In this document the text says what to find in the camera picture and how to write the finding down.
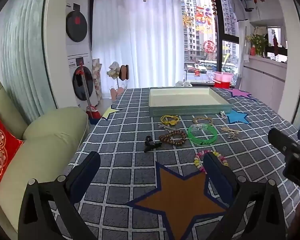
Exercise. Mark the checked patterned paper roll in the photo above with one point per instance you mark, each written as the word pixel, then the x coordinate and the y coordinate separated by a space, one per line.
pixel 97 77

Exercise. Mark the blue star patch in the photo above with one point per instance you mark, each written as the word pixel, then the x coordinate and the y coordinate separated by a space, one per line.
pixel 237 117

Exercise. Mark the pink basin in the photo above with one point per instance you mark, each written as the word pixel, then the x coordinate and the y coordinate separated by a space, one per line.
pixel 222 75

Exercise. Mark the red bucket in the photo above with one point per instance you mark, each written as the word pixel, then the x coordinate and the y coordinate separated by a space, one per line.
pixel 222 84

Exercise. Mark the black claw hair clip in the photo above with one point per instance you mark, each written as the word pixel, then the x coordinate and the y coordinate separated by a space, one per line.
pixel 150 145

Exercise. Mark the orange star patch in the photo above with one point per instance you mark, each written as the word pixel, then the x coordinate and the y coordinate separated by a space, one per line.
pixel 177 197

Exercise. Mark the potted flower plant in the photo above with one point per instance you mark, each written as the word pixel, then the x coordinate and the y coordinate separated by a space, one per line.
pixel 257 43

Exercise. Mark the teal jewelry tray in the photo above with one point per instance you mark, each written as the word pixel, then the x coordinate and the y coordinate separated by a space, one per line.
pixel 185 97

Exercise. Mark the red window decoration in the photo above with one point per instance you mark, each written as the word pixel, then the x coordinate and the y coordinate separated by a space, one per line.
pixel 202 17

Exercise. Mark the red mop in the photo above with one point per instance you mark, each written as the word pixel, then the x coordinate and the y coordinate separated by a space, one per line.
pixel 91 112

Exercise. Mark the yellow star patch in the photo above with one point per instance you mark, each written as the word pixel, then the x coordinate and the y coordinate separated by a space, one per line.
pixel 110 112

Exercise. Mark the white tumble dryer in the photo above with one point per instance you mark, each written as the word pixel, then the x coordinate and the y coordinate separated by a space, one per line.
pixel 76 25

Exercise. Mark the pale green sofa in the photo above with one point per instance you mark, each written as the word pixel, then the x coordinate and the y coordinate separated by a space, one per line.
pixel 47 140

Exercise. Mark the white sheer curtain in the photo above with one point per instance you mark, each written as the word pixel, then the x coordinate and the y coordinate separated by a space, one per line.
pixel 140 42

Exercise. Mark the white low cabinet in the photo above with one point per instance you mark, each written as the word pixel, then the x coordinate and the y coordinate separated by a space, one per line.
pixel 262 80

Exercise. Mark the purple star patch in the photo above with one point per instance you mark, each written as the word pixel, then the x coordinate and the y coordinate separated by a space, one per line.
pixel 240 93

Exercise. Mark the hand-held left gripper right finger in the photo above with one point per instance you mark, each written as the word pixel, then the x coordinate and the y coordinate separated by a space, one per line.
pixel 216 177

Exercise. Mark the white washing machine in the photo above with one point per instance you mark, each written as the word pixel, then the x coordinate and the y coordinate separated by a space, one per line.
pixel 83 82

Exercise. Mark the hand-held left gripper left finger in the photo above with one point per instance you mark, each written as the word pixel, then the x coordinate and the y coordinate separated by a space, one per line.
pixel 86 177

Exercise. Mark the white slippers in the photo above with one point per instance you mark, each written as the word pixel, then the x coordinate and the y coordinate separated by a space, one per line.
pixel 183 83

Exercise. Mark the slipper rack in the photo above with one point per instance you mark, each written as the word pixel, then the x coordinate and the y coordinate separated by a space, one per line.
pixel 120 75

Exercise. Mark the wooden hair clips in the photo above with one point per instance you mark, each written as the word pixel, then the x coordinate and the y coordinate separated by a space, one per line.
pixel 230 130

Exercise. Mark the grey green curtain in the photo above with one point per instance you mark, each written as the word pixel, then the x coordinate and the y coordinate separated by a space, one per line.
pixel 25 50

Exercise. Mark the silver metal hair clips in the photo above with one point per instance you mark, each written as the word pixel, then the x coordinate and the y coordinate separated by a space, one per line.
pixel 166 127

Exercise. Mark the red embroidered cushion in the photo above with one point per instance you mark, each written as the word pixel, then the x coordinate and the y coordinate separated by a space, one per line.
pixel 2 147

